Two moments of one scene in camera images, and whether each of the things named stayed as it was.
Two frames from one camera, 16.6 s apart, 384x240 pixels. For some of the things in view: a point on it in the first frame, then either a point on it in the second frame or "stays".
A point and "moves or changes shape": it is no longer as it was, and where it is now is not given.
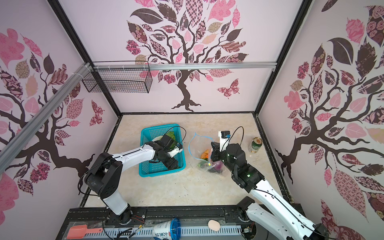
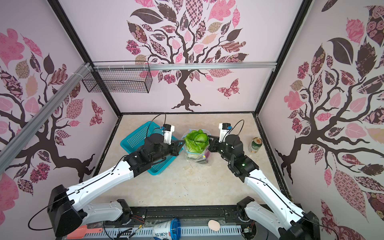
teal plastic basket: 148,169 -> 136,139
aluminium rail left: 7,150 stays
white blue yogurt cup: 169,230 stays
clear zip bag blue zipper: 199,148 moves or changes shape
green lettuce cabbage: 171,134 -> 197,141
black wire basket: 121,76 stays
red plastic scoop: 79,232 stays
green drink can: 256,145 stays
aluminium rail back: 186,66 stays
